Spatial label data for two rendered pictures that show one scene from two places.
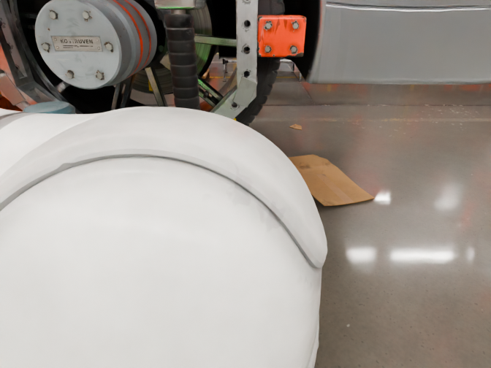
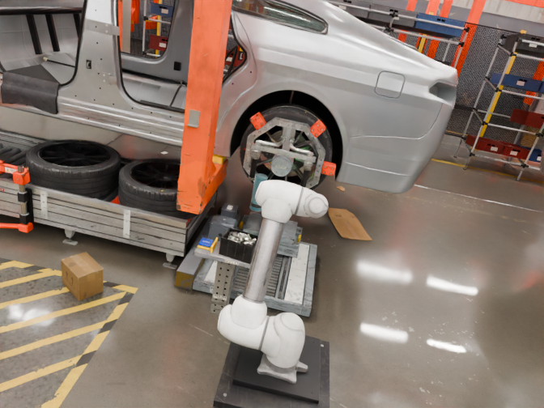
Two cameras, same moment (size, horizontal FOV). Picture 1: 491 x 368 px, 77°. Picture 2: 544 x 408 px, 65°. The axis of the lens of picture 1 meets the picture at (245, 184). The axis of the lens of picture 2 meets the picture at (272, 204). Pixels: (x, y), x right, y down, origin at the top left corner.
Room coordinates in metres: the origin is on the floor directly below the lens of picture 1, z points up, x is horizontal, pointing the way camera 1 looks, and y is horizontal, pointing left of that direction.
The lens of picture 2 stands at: (-2.12, 0.18, 1.85)
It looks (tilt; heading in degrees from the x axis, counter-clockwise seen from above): 26 degrees down; 2
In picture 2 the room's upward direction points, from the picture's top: 11 degrees clockwise
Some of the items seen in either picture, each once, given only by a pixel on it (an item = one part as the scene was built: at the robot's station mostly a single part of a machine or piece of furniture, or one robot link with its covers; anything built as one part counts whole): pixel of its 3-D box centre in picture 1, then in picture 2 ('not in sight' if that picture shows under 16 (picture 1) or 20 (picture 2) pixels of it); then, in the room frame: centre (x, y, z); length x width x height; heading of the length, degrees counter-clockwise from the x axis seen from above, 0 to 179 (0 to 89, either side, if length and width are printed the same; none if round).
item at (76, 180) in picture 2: not in sight; (75, 167); (0.79, 1.82, 0.39); 0.66 x 0.66 x 0.24
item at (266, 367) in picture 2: not in sight; (284, 360); (-0.65, 0.03, 0.35); 0.22 x 0.18 x 0.06; 86
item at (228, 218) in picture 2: not in sight; (226, 228); (0.59, 0.56, 0.26); 0.42 x 0.18 x 0.35; 178
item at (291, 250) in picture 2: not in sight; (269, 235); (0.85, 0.24, 0.13); 0.50 x 0.36 x 0.10; 88
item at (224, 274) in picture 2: not in sight; (223, 283); (0.01, 0.45, 0.21); 0.10 x 0.10 x 0.42; 88
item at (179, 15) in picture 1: (183, 71); (304, 180); (0.44, 0.08, 0.83); 0.04 x 0.04 x 0.16
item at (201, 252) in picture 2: not in sight; (232, 254); (0.01, 0.42, 0.44); 0.43 x 0.17 x 0.03; 88
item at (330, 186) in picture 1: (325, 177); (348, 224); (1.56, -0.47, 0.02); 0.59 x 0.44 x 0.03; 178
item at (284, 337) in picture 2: not in sight; (285, 336); (-0.64, 0.05, 0.49); 0.18 x 0.16 x 0.22; 87
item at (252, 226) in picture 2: not in sight; (274, 214); (0.85, 0.24, 0.32); 0.40 x 0.30 x 0.28; 88
